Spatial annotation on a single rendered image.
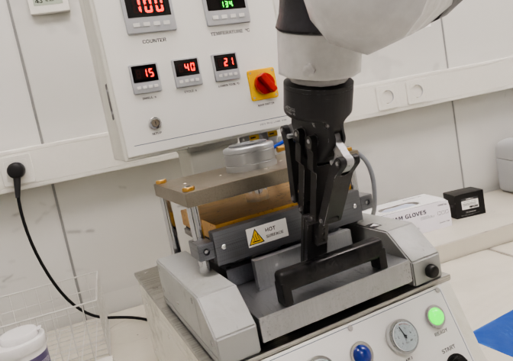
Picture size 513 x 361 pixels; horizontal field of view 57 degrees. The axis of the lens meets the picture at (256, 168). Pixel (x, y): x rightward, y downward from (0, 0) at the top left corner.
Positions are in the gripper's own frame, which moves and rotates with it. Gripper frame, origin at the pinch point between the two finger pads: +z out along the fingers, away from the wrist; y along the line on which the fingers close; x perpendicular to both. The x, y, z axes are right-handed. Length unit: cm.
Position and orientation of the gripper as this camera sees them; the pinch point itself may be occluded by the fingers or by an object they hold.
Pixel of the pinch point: (314, 238)
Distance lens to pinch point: 60.2
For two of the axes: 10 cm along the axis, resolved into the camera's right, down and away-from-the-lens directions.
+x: 8.9, -2.2, 4.0
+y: 4.5, 3.7, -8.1
